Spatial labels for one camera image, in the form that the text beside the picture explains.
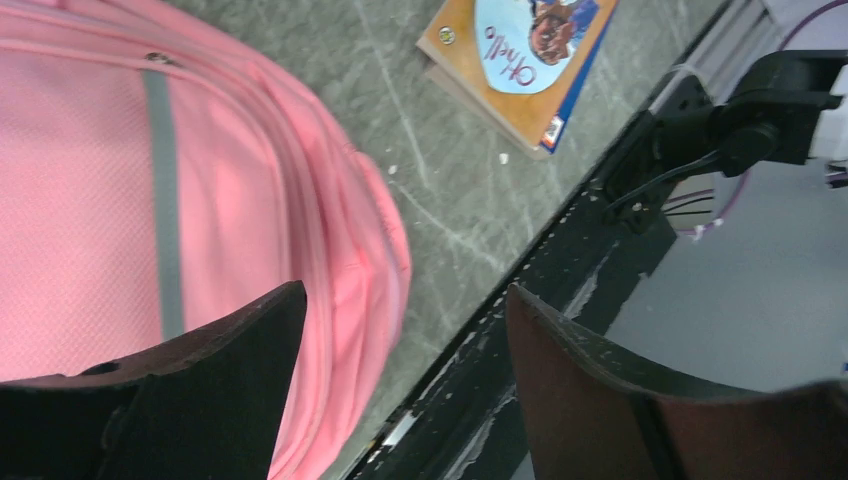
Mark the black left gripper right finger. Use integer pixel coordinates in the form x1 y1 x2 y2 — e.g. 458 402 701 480
506 285 847 479

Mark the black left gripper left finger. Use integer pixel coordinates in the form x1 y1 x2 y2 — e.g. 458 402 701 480
1 281 307 479

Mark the pink school backpack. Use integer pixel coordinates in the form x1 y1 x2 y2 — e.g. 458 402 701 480
1 1 411 479

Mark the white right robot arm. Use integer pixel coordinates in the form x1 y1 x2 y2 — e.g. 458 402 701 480
652 50 847 179

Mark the tan cover Othello book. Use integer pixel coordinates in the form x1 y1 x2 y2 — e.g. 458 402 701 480
416 0 580 159

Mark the blue orange book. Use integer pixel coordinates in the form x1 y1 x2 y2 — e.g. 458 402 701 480
538 1 619 156

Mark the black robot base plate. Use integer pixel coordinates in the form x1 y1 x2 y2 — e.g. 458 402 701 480
344 72 717 480

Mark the aluminium frame rail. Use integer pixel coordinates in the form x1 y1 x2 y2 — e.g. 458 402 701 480
647 1 784 114

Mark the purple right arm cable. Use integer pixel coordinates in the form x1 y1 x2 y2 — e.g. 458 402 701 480
662 0 848 240

